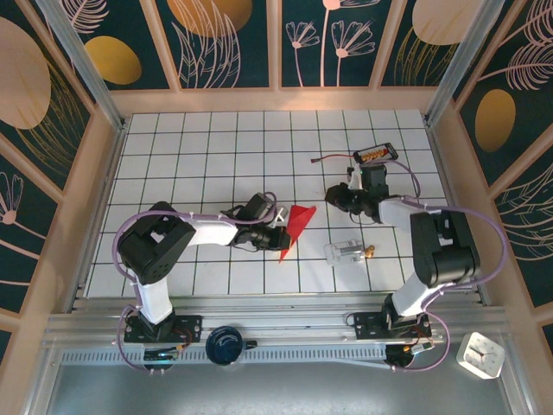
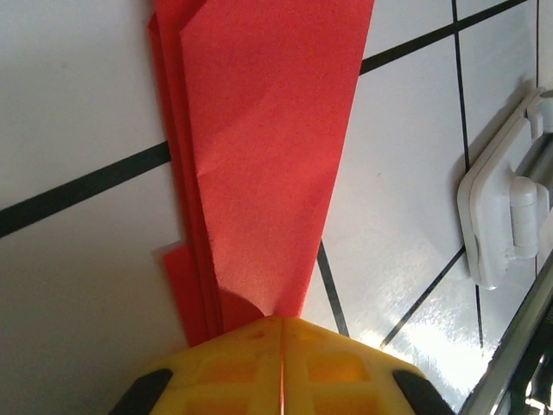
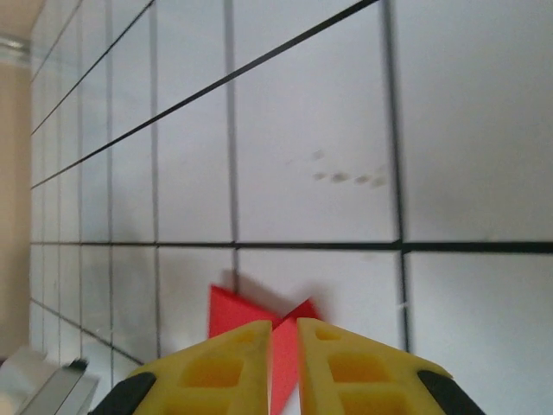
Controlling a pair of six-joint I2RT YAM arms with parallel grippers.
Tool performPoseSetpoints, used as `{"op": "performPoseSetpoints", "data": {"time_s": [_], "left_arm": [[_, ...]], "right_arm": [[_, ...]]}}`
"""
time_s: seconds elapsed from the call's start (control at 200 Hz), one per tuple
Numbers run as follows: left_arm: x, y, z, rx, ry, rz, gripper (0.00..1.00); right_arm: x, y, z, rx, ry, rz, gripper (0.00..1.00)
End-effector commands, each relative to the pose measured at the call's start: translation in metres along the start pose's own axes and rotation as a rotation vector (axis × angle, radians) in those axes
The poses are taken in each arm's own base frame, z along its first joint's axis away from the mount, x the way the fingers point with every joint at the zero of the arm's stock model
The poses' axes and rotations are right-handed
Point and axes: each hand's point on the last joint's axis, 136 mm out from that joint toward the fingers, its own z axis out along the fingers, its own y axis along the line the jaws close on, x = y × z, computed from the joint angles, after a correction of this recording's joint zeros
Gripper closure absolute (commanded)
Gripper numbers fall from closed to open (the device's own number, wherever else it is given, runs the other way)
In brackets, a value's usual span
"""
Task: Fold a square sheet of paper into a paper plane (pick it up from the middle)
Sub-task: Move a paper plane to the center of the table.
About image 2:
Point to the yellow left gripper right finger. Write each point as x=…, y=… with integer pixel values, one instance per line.
x=341, y=376

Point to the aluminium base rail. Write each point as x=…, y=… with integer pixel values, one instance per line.
x=510, y=346

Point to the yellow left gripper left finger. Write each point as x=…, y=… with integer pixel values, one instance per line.
x=224, y=376

